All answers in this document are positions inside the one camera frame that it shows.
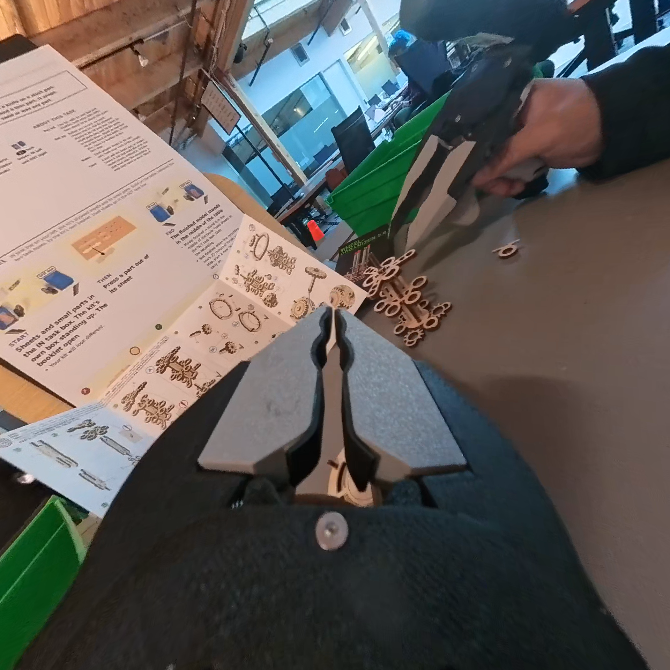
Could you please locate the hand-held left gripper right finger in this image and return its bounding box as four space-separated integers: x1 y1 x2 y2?
335 309 468 494

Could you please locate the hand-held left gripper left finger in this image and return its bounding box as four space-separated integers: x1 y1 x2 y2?
198 306 336 493

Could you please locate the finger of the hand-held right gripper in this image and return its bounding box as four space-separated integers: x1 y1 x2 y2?
407 140 481 248
389 132 447 248

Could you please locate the wooden gear model assembly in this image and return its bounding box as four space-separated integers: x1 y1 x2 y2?
360 247 454 350

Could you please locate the person's right forearm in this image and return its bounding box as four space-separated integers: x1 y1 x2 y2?
577 44 670 182

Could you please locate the dark model kit box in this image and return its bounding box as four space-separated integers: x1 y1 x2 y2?
334 226 392 295

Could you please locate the person's right hand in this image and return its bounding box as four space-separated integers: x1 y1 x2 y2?
471 77 604 199

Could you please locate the large green plastic bin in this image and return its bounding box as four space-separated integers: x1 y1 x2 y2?
324 88 457 243

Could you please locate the black office chair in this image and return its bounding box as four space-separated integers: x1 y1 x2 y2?
331 106 376 164

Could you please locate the folded assembly instruction booklet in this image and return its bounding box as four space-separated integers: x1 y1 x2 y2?
98 212 368 436

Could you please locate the small printed paper leaflet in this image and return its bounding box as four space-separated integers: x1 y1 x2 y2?
0 402 159 518

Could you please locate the large white instruction sheet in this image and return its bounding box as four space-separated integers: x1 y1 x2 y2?
0 44 245 407

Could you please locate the small green plastic bin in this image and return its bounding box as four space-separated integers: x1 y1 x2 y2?
0 493 88 651

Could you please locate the white wall sign board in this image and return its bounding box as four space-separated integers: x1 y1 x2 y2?
201 83 243 135

